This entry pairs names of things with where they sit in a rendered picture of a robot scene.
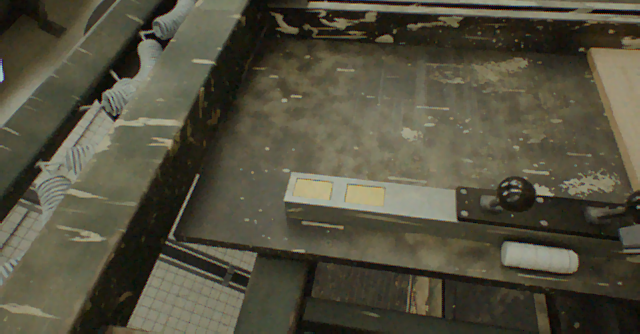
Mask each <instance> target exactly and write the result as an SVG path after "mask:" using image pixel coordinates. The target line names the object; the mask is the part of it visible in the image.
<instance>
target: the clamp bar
mask: <svg viewBox="0 0 640 334"><path fill-rule="evenodd" d="M267 4H268V6H267V9H268V15H269V23H270V30H271V36H276V37H293V38H309V39H325V40H341V41H358V42H374V43H389V44H406V45H422V46H439V47H455V48H472V49H487V50H503V51H520V52H523V51H536V52H553V53H569V54H585V55H586V54H587V52H588V50H589V48H590V47H591V48H609V49H626V50H640V4H623V3H600V2H554V1H531V0H267Z"/></svg>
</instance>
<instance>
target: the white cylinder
mask: <svg viewBox="0 0 640 334"><path fill-rule="evenodd" d="M501 262H502V264H503V265H504V266H512V267H519V268H526V269H534V270H541V271H549V272H556V273H572V272H574V271H576V269H577V266H578V258H577V255H576V253H574V252H573V251H572V250H568V249H565V248H559V247H551V246H543V245H536V244H533V245H532V244H528V243H518V242H512V241H504V242H503V244H502V247H501Z"/></svg>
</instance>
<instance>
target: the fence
mask: <svg viewBox="0 0 640 334"><path fill-rule="evenodd" d="M297 179H304V180H313V181H321V182H330V183H333V187H332V192H331V197H330V201H326V200H318V199H311V198H302V197H294V196H293V194H294V190H295V186H296V183H297ZM348 185H356V186H365V187H374V188H382V189H384V190H385V191H384V201H383V206H377V205H368V204H351V203H345V198H346V193H347V187H348ZM284 204H285V209H286V215H287V217H291V218H299V219H307V220H315V221H322V222H330V223H338V224H345V225H353V226H361V227H369V228H377V229H384V230H392V231H399V232H407V233H415V234H423V235H431V236H439V237H447V238H454V239H462V240H469V241H477V242H485V243H493V244H501V245H502V244H503V242H504V241H512V242H518V243H528V244H532V245H533V244H536V245H543V246H551V247H559V248H565V249H568V250H572V251H573V252H574V253H576V254H579V255H587V256H595V257H603V258H611V259H613V260H619V261H627V262H635V263H640V255H626V254H625V252H624V249H623V247H622V243H621V242H618V241H609V240H601V239H593V238H584V237H578V236H576V235H568V234H560V233H551V232H543V231H535V230H527V229H518V228H510V227H502V226H494V225H485V224H477V223H469V222H462V221H458V220H457V210H456V190H447V189H438V188H429V187H420V186H411V185H402V184H393V183H384V182H376V181H367V180H358V179H349V178H340V177H331V176H322V175H314V174H305V173H295V172H292V174H291V177H290V181H289V184H288V188H287V191H286V195H285V198H284Z"/></svg>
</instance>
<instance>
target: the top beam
mask: <svg viewBox="0 0 640 334"><path fill-rule="evenodd" d="M267 6H268V4H267V0H198V1H197V2H196V4H195V5H194V7H193V8H192V10H191V11H190V13H189V14H188V15H187V17H186V18H185V20H184V21H183V23H182V24H181V26H180V27H179V29H178V30H177V32H176V33H175V36H174V37H173V39H172V40H171V42H170V43H169V45H168V46H167V48H166V49H165V51H164V52H163V53H162V55H161V56H160V58H159V59H158V61H157V62H156V64H155V65H154V67H153V68H152V70H151V71H150V72H149V73H148V74H147V76H146V77H145V79H144V80H143V82H142V83H141V85H140V86H139V88H138V89H137V90H136V92H135V93H134V95H133V96H132V98H131V99H130V101H129V102H128V104H127V105H126V107H125V108H124V109H123V111H122V112H121V114H120V115H119V117H118V118H117V120H116V121H115V123H114V124H113V126H112V127H111V128H110V130H109V131H108V133H107V134H106V136H105V137H104V139H103V140H102V141H101V142H100V144H99V145H98V146H97V148H96V149H95V151H94V152H93V154H92V155H91V157H90V160H89V161H88V163H87V164H86V166H85V167H84V168H83V170H82V171H81V173H80V174H79V176H78V177H77V179H76V180H75V182H74V183H73V185H72V186H71V187H70V189H69V190H68V192H67V193H66V195H65V196H64V198H63V199H62V201H61V202H60V204H59V205H58V206H57V208H56V209H55V211H54V212H53V214H52V215H51V217H50V218H49V220H48V221H47V223H46V224H45V225H44V226H43V227H42V229H41V230H40V232H39V233H38V235H36V236H35V238H34V239H33V241H32V242H31V243H30V245H29V246H28V248H27V249H26V251H25V252H24V254H23V255H22V257H21V258H20V260H19V261H18V262H17V264H16V265H15V267H14V268H13V270H12V271H11V273H10V274H9V276H8V277H7V279H6V280H5V281H4V283H3V284H2V286H1V287H0V334H97V333H98V331H99V329H100V327H101V326H102V325H103V326H105V327H106V326H107V325H108V323H109V322H110V321H112V322H113V323H114V324H115V325H118V326H123V327H127V325H128V323H129V321H130V318H131V316H132V314H133V312H134V310H135V308H136V305H137V303H138V301H139V299H140V297H141V295H142V292H143V290H144V288H145V286H146V285H147V283H148V280H149V278H150V276H151V274H152V272H153V270H154V267H155V265H156V263H157V261H158V259H159V257H160V254H161V252H162V250H163V248H164V246H165V244H166V241H167V239H168V237H169V235H170V233H171V231H172V228H173V226H174V224H175V222H176V220H177V218H178V215H179V213H180V211H181V209H182V207H183V206H184V203H185V201H186V197H187V195H188V193H189V190H190V188H191V186H192V184H193V182H194V180H195V177H196V175H197V173H198V171H199V169H200V167H201V164H202V162H203V160H204V158H205V156H206V154H207V151H208V149H209V147H210V145H211V144H212V142H213V139H214V137H215V135H216V133H217V131H218V129H219V126H220V124H221V122H222V120H223V118H224V116H225V113H226V111H227V109H228V107H229V105H230V103H231V100H232V98H233V96H234V94H235V92H236V90H237V87H238V85H239V83H240V82H241V80H242V78H243V75H244V73H245V71H246V69H247V67H248V65H249V62H250V60H251V56H252V54H253V52H254V49H255V47H256V45H257V43H258V41H259V39H260V36H261V34H262V32H263V30H264V28H265V26H266V23H267V21H268V19H269V15H268V9H267Z"/></svg>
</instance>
